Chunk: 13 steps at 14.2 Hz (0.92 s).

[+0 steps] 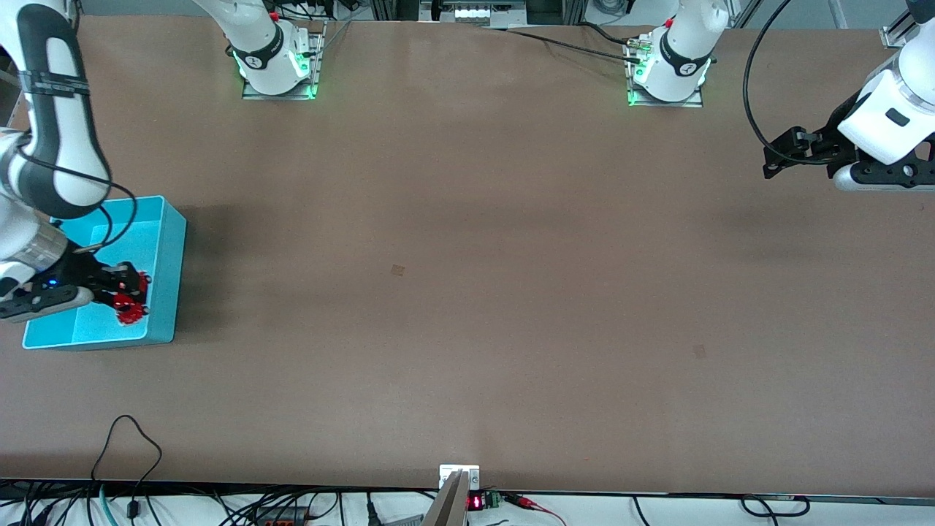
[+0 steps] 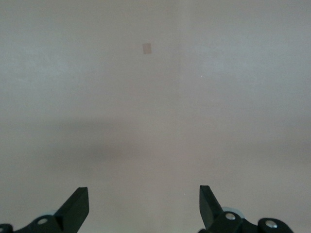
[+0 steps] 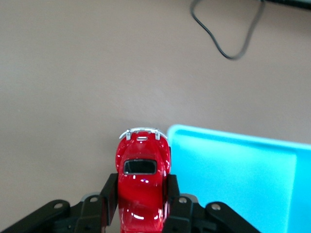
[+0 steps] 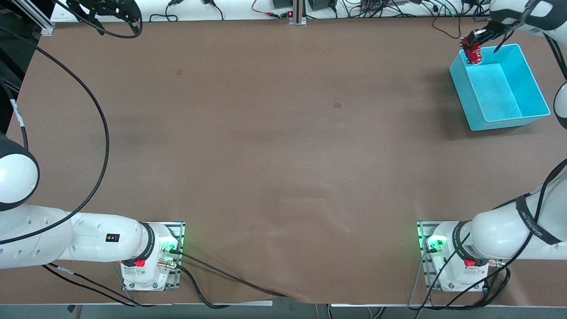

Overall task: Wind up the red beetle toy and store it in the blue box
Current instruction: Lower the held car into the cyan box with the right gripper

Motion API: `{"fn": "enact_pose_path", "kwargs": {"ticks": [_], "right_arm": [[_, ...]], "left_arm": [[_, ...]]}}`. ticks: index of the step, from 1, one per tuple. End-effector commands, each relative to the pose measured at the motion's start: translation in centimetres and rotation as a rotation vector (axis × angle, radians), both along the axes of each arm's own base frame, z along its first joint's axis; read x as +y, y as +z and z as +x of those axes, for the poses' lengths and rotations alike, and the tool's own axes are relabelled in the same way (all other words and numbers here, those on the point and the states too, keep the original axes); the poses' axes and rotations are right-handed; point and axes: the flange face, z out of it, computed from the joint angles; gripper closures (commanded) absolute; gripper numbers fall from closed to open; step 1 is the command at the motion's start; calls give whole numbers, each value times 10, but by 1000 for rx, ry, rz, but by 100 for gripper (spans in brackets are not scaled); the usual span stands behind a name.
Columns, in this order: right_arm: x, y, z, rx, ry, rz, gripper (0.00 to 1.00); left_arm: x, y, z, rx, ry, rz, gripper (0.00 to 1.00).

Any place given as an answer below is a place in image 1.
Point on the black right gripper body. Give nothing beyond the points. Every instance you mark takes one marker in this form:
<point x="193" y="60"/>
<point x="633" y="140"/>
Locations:
<point x="79" y="271"/>

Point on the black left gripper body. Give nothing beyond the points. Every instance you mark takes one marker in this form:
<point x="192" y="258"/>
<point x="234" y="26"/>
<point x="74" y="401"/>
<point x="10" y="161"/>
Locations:
<point x="830" y="144"/>

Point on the red beetle toy car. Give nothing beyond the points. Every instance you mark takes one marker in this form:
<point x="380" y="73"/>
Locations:
<point x="133" y="314"/>

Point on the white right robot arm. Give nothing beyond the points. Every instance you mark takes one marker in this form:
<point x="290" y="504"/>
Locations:
<point x="62" y="168"/>

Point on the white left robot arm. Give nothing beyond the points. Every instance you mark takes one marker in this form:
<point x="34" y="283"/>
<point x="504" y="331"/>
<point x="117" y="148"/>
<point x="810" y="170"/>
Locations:
<point x="683" y="44"/>

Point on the blue plastic box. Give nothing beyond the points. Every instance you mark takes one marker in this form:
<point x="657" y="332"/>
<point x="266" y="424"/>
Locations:
<point x="164" y="277"/>

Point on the black power strip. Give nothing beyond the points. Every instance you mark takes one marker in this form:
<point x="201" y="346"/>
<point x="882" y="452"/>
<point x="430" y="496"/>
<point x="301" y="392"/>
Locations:
<point x="281" y="514"/>

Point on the grey metal bar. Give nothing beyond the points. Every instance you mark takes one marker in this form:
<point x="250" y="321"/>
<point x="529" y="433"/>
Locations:
<point x="449" y="504"/>

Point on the red digit display module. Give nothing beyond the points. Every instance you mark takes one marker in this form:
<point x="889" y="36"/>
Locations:
<point x="482" y="501"/>

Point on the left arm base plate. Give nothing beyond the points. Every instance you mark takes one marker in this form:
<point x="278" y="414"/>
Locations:
<point x="694" y="102"/>

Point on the aluminium corner bracket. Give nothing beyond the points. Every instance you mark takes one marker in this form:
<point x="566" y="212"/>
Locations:
<point x="895" y="36"/>

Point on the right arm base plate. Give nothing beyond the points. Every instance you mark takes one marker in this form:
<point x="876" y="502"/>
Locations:
<point x="315" y="66"/>

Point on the aluminium frame structure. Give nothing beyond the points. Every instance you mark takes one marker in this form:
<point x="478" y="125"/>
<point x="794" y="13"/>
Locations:
<point x="475" y="11"/>

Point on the white table edge bracket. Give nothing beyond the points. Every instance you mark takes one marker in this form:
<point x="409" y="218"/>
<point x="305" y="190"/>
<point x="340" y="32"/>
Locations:
<point x="447" y="473"/>

